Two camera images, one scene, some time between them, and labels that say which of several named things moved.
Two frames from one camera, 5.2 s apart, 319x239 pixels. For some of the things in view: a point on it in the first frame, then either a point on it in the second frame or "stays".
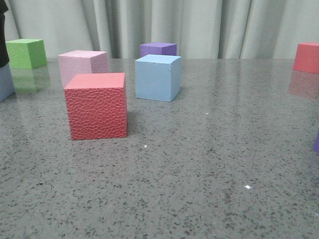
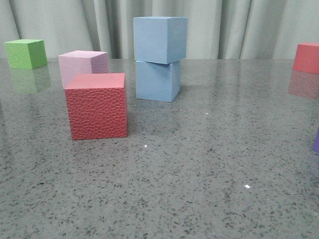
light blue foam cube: x=158 y=77 stays
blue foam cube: x=7 y=88 → x=160 y=40
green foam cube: x=26 y=53 stays
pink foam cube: x=81 y=61 stays
